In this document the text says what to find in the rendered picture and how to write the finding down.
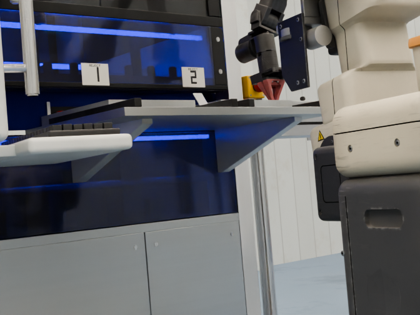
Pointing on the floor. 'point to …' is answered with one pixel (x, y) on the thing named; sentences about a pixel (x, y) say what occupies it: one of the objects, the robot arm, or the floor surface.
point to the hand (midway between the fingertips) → (274, 104)
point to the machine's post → (247, 219)
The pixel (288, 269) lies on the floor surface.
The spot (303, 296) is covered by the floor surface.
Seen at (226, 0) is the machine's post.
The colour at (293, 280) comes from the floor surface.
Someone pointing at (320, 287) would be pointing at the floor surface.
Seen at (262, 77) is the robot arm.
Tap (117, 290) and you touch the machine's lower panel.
